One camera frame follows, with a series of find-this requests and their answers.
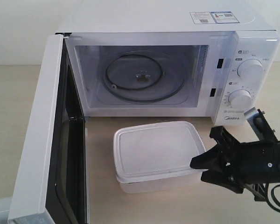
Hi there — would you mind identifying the glass microwave turntable plate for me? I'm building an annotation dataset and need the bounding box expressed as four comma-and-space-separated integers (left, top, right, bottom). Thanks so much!
101, 50, 185, 103

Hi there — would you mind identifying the white microwave door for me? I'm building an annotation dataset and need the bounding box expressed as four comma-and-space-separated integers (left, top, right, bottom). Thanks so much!
8, 33, 90, 224

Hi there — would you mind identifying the lower white timer knob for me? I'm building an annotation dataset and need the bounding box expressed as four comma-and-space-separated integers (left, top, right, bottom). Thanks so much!
228, 90, 252, 109

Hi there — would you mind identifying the white lidded plastic container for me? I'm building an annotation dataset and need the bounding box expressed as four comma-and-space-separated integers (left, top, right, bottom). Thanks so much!
113, 121, 206, 194

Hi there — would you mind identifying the warning label sticker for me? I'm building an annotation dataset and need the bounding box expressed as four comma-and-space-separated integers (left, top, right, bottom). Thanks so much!
190, 11, 239, 24

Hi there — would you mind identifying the white Midea microwave oven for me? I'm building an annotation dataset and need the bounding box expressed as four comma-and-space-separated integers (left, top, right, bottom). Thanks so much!
56, 0, 280, 126

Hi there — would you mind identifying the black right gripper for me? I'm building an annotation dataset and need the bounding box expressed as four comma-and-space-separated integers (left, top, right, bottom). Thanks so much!
190, 126, 280, 194

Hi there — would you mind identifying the upper white control knob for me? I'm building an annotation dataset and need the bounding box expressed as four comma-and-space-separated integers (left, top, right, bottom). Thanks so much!
237, 59, 264, 82

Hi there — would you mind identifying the wrist camera metal mount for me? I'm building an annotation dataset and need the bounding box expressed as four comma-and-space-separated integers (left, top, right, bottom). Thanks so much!
244, 107, 278, 143

